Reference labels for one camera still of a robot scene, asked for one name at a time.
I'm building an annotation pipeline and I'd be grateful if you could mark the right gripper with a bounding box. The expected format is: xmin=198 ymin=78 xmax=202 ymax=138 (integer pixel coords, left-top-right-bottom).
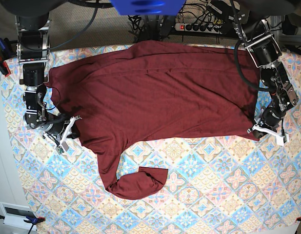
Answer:
xmin=41 ymin=113 xmax=82 ymax=146

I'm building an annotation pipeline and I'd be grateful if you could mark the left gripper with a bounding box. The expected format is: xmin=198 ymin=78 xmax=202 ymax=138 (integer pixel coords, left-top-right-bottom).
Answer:
xmin=247 ymin=106 xmax=286 ymax=140

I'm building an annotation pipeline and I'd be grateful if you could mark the dark red t-shirt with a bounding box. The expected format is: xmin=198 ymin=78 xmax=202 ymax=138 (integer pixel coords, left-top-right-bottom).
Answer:
xmin=48 ymin=40 xmax=258 ymax=200

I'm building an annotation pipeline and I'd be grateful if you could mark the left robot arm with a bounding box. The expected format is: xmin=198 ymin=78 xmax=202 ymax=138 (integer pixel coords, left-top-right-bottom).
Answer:
xmin=233 ymin=19 xmax=299 ymax=143

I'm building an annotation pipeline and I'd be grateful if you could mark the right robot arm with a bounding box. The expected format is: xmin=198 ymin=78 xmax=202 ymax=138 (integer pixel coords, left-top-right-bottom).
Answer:
xmin=16 ymin=13 xmax=80 ymax=153

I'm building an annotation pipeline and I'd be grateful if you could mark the patterned tile tablecloth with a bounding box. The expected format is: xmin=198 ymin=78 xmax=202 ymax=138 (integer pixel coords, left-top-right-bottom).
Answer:
xmin=0 ymin=53 xmax=301 ymax=234

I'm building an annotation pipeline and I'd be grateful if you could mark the black orange clamp left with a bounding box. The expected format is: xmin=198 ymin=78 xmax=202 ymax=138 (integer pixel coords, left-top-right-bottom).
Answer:
xmin=0 ymin=57 xmax=11 ymax=77

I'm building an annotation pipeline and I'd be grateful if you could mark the blue clamp lower left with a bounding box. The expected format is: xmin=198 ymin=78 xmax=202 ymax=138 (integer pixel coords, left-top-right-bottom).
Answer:
xmin=0 ymin=215 xmax=45 ymax=234

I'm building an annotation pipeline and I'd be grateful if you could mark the white power strip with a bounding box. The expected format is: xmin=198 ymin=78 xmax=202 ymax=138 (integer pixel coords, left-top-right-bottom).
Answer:
xmin=174 ymin=23 xmax=221 ymax=34

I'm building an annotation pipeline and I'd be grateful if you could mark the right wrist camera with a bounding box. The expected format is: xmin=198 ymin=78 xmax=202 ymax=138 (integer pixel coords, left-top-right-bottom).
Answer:
xmin=56 ymin=142 xmax=69 ymax=155

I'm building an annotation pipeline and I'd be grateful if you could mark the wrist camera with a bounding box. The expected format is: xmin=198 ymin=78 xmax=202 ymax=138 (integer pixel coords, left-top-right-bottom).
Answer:
xmin=276 ymin=134 xmax=290 ymax=146
xmin=56 ymin=142 xmax=69 ymax=155

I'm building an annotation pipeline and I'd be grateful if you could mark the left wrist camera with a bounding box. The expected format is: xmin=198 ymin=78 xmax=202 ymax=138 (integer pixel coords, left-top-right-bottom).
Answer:
xmin=276 ymin=134 xmax=290 ymax=146

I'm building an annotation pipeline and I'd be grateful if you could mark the white wall vent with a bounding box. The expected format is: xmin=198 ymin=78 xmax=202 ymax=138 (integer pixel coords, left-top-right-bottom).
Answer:
xmin=0 ymin=202 xmax=35 ymax=231

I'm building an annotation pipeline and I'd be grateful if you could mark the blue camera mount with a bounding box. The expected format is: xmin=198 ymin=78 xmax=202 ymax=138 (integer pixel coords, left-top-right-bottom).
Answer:
xmin=110 ymin=0 xmax=185 ymax=16

